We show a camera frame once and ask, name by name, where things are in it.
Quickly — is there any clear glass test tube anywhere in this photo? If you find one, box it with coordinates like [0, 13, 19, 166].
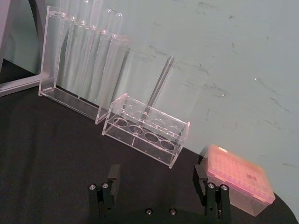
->
[76, 0, 91, 100]
[86, 0, 104, 102]
[94, 8, 114, 110]

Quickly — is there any tall clear acrylic tube rack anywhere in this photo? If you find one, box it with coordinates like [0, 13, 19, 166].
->
[38, 5, 134, 125]

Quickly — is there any thin clear glass tube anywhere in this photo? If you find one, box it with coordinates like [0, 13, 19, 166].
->
[141, 55, 175, 121]

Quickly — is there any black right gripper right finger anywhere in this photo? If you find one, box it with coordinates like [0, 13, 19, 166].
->
[192, 164, 232, 221]

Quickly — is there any grey curved stand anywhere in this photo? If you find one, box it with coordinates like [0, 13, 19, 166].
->
[0, 0, 56, 98]

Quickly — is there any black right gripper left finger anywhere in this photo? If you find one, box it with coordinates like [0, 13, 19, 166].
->
[88, 164, 121, 220]

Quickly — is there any black table cloth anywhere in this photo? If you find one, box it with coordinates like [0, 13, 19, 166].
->
[0, 59, 299, 224]

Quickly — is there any pink-lidded pipette tip box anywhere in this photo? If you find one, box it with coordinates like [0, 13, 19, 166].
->
[198, 144, 277, 217]

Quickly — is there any low clear acrylic tube rack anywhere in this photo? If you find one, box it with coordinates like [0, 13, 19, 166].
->
[101, 92, 191, 169]

